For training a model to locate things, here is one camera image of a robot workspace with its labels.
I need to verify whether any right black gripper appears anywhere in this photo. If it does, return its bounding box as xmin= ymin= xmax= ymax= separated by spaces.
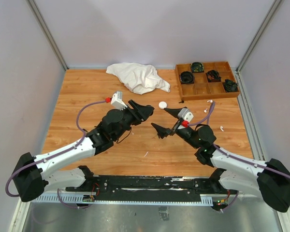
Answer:
xmin=151 ymin=108 xmax=200 ymax=149

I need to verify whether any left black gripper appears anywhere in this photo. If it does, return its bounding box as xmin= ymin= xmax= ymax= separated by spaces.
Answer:
xmin=114 ymin=100 xmax=154 ymax=140

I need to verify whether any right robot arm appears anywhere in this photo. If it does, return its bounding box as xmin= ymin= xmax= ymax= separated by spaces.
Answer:
xmin=152 ymin=107 xmax=290 ymax=213

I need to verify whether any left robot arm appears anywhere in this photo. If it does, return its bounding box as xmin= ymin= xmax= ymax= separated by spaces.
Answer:
xmin=5 ymin=98 xmax=154 ymax=202

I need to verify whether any white round charging case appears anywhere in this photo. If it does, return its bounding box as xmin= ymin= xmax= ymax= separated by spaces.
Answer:
xmin=159 ymin=101 xmax=168 ymax=110

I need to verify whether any white crumpled cloth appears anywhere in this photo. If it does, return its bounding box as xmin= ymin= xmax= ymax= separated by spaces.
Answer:
xmin=106 ymin=62 xmax=171 ymax=95

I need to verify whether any wooden compartment tray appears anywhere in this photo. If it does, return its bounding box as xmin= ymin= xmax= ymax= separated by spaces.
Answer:
xmin=175 ymin=61 xmax=240 ymax=101

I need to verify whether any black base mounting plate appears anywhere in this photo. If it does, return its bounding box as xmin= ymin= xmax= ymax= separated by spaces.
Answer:
xmin=65 ymin=175 xmax=236 ymax=203

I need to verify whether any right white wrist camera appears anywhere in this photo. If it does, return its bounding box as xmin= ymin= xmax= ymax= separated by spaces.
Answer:
xmin=177 ymin=107 xmax=194 ymax=122

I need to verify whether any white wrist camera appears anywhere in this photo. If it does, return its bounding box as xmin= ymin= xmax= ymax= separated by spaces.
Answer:
xmin=111 ymin=91 xmax=128 ymax=110
xmin=177 ymin=107 xmax=194 ymax=122

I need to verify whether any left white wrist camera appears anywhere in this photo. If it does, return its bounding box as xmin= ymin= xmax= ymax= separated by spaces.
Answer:
xmin=111 ymin=91 xmax=128 ymax=110

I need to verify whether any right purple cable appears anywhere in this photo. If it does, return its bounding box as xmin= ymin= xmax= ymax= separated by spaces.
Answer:
xmin=183 ymin=101 xmax=290 ymax=184

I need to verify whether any purple cable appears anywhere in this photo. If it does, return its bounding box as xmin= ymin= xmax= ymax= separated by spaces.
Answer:
xmin=183 ymin=101 xmax=290 ymax=184
xmin=5 ymin=98 xmax=112 ymax=198

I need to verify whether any black coiled strap left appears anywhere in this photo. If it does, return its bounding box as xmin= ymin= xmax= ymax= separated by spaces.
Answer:
xmin=179 ymin=71 xmax=195 ymax=85

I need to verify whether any black coiled strap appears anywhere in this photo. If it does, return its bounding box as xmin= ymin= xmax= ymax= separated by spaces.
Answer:
xmin=205 ymin=70 xmax=221 ymax=83
xmin=222 ymin=79 xmax=239 ymax=93
xmin=179 ymin=71 xmax=195 ymax=85
xmin=190 ymin=61 xmax=205 ymax=73

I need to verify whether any black coiled strap top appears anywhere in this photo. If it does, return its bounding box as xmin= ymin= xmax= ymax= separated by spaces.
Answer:
xmin=190 ymin=61 xmax=205 ymax=73

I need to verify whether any black coiled strap middle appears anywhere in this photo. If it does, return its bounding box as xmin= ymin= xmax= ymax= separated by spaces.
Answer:
xmin=205 ymin=70 xmax=221 ymax=83

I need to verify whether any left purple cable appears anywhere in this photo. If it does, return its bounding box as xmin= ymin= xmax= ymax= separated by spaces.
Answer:
xmin=5 ymin=98 xmax=112 ymax=198

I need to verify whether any black coiled strap right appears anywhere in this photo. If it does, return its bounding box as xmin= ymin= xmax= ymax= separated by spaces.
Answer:
xmin=222 ymin=79 xmax=239 ymax=93

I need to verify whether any grey slotted cable duct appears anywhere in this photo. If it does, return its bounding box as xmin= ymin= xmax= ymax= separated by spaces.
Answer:
xmin=31 ymin=192 xmax=214 ymax=206

